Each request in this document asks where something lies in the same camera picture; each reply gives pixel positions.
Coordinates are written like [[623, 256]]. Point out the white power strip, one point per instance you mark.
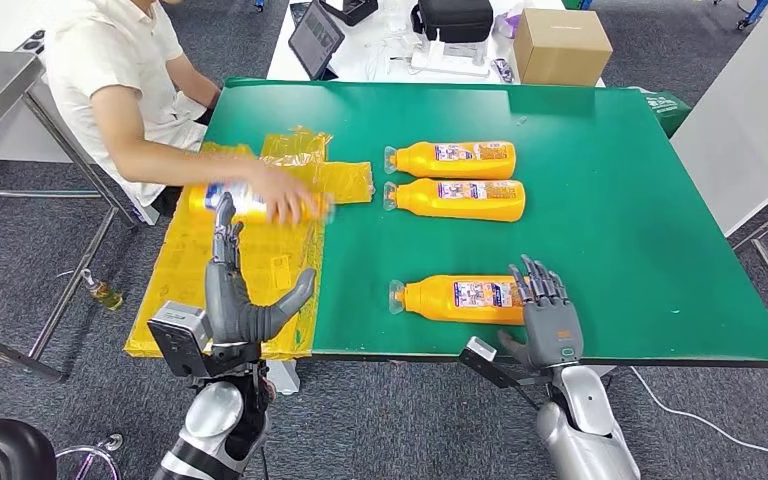
[[449, 63]]

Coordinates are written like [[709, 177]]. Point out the blue wheeled frame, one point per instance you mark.
[[752, 13]]

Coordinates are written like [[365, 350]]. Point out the white table leg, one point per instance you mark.
[[284, 378], [599, 372]]

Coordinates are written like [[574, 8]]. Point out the black ribbed round stool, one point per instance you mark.
[[0, 454]]

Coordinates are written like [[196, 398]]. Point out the small printed packet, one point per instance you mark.
[[502, 69]]

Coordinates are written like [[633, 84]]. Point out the small glass bottle yellow liquid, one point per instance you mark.
[[104, 296]]

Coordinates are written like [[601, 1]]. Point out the black carrying case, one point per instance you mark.
[[455, 20]]

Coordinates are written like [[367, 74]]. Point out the yellow taped cardboard mat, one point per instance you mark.
[[178, 278]]

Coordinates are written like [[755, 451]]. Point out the person's left forearm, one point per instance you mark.
[[195, 83]]

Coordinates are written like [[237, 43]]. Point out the black tablet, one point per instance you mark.
[[316, 36]]

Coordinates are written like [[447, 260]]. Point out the white table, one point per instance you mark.
[[371, 60]]

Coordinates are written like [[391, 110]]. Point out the green table mat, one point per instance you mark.
[[622, 232]]

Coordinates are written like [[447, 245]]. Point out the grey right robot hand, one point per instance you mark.
[[553, 331]]

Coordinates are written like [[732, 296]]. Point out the person's right forearm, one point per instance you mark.
[[185, 169]]

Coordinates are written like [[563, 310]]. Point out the orange detergent bottle clear cap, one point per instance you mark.
[[202, 202], [424, 162], [430, 301], [424, 202]]

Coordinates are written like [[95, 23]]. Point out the brown cardboard box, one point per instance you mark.
[[561, 46]]

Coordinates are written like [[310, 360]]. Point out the green bag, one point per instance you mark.
[[664, 108]]

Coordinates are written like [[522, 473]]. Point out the person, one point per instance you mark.
[[106, 66]]

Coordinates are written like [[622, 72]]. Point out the person's right hand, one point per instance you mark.
[[288, 195]]

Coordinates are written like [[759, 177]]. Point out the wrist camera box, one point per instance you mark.
[[490, 364], [178, 338]]

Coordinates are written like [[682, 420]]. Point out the purple tissue pack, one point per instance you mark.
[[508, 24]]

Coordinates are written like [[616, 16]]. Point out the black device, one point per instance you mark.
[[352, 9]]

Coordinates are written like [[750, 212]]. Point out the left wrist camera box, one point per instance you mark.
[[178, 338]]

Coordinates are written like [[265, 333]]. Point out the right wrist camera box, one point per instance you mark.
[[490, 364]]

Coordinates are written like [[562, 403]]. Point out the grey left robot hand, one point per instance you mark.
[[228, 311]]

